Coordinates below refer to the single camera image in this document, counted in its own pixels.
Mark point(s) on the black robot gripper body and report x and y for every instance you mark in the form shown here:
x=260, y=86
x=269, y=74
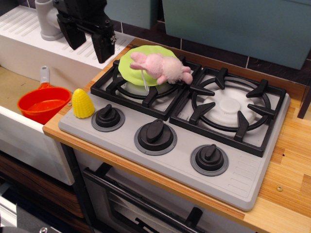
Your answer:
x=88, y=15

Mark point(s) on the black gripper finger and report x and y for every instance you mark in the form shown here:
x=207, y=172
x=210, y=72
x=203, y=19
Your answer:
x=104, y=47
x=74, y=37

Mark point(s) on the pink plush bunny toy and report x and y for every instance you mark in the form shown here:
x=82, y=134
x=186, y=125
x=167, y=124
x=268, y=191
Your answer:
x=161, y=68

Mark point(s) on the grey toy faucet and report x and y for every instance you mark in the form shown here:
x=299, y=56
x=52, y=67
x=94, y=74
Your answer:
x=47, y=17

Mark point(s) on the lime green plastic plate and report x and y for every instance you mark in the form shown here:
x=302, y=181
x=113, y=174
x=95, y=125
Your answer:
x=135, y=76

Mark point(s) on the yellow toy corn cob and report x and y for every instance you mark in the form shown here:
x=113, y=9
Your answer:
x=82, y=105

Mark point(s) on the black left stove knob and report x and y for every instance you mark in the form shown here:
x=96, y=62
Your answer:
x=108, y=119

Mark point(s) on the black stove knob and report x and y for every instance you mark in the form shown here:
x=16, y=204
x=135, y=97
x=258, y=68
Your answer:
x=209, y=160
x=108, y=119
x=155, y=138

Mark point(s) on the orange plastic saucepan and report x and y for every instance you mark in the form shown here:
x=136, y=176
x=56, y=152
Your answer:
x=42, y=104

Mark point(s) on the black left burner grate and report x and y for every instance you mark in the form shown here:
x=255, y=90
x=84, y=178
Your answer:
x=158, y=102

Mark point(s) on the black burner grate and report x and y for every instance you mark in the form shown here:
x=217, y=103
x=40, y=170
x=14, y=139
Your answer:
x=158, y=102
x=238, y=112

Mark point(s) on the black middle stove knob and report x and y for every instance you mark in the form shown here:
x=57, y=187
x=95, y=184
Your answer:
x=155, y=138

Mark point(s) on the white toy sink unit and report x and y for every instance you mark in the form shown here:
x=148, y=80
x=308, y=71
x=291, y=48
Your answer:
x=22, y=53

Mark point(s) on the black right burner grate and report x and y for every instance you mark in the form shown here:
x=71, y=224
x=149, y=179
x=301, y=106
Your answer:
x=238, y=112

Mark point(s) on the black right stove knob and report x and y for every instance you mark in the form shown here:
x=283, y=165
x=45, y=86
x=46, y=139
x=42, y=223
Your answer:
x=209, y=160

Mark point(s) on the toy oven door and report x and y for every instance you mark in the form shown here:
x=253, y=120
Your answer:
x=133, y=205

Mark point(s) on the grey toy stove top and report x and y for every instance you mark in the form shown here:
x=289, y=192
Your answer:
x=238, y=186

